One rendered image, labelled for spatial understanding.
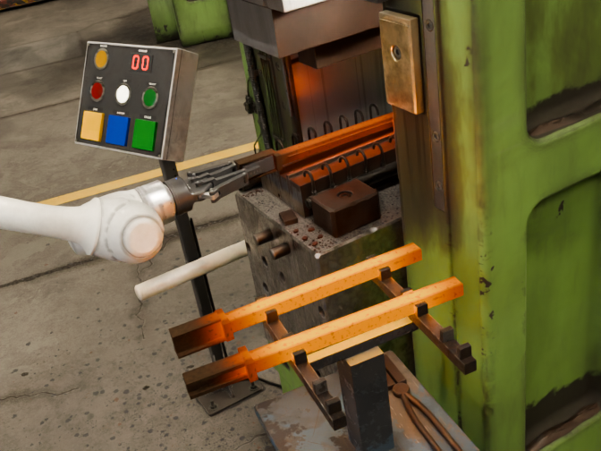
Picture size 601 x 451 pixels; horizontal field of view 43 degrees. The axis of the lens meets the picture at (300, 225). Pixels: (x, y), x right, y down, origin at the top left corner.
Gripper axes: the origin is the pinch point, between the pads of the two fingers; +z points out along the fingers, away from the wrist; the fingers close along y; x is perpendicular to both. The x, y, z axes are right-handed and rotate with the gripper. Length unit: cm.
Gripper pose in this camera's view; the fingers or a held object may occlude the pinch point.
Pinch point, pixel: (257, 165)
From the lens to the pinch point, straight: 161.7
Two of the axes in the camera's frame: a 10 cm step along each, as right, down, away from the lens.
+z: 8.6, -3.7, 3.6
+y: 4.9, 3.8, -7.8
